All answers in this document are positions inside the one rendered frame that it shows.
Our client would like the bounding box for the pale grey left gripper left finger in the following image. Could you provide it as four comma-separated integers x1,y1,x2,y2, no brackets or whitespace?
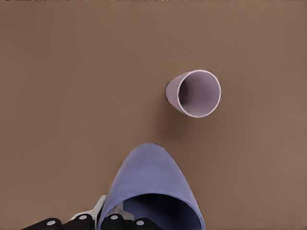
23,195,107,230

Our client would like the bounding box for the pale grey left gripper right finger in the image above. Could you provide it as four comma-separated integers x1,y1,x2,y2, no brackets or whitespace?
102,201,162,230

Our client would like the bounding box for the pink cup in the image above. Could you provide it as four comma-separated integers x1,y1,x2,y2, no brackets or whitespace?
165,69,222,119

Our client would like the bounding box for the purple cup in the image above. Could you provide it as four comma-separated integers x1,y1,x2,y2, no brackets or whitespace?
96,143,206,230

